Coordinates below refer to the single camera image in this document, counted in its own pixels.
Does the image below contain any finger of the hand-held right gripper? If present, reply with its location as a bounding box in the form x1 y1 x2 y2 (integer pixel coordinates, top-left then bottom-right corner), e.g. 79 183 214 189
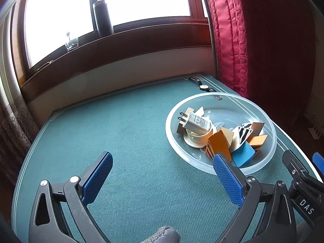
312 152 324 174
282 150 324 229

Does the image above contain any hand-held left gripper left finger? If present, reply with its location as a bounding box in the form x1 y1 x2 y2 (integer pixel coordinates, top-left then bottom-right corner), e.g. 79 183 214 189
29 152 113 243

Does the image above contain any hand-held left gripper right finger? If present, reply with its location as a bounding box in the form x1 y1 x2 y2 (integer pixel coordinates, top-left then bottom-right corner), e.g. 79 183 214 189
213 154 296 243

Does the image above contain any blue block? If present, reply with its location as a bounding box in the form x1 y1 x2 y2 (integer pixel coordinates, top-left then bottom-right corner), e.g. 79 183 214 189
231 142 256 168

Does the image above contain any orange striped wedge block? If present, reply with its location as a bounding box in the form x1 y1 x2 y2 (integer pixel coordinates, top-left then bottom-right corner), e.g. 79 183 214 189
205 130 233 161

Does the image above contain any wooden triangular wedge block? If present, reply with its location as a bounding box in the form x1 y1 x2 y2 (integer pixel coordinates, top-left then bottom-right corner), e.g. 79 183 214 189
220 129 234 147

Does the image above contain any striped wooden wedge block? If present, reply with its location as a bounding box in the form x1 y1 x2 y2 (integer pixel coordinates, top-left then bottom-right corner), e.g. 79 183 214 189
231 122 254 149

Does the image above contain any orange square block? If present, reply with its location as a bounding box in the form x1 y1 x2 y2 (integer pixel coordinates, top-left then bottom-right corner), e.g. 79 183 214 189
247 135 268 153

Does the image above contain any brown wooden block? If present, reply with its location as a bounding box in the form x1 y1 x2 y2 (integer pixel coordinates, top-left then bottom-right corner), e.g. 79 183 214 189
252 122 264 136

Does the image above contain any white wall charger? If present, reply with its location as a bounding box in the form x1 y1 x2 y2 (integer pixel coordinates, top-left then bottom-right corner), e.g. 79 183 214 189
177 111 212 133

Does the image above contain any long wooden rectangular block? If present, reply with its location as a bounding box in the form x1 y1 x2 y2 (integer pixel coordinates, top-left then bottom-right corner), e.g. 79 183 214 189
176 107 196 134

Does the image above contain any clear plastic bowl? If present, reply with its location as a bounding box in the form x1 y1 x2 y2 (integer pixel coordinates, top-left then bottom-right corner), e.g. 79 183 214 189
165 93 277 176

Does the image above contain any white slatted fixture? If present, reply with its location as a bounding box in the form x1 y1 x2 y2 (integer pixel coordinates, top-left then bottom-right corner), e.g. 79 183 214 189
304 106 324 140

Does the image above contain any green table cover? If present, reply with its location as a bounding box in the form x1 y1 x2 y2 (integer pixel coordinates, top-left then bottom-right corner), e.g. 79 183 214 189
11 71 322 243

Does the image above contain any dark grey knit cloth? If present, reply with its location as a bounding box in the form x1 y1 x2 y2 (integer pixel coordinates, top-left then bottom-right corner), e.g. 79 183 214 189
145 227 181 243

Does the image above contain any black wristwatch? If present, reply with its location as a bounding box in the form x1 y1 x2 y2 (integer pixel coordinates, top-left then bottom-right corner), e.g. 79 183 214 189
189 77 215 93

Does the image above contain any beige patterned curtain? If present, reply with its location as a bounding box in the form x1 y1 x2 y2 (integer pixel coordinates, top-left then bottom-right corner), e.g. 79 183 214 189
0 78 40 173

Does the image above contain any clear drinking glass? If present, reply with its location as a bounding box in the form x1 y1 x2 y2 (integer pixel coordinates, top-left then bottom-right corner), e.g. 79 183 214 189
65 32 80 52

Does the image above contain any red quilted curtain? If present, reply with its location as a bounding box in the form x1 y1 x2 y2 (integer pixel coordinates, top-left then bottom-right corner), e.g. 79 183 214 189
201 0 317 122

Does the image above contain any black flask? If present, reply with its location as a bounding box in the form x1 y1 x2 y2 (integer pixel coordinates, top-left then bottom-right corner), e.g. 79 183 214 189
92 0 115 35

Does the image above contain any brown wooden window frame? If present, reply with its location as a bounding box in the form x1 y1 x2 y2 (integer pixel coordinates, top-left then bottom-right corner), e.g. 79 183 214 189
11 0 215 102

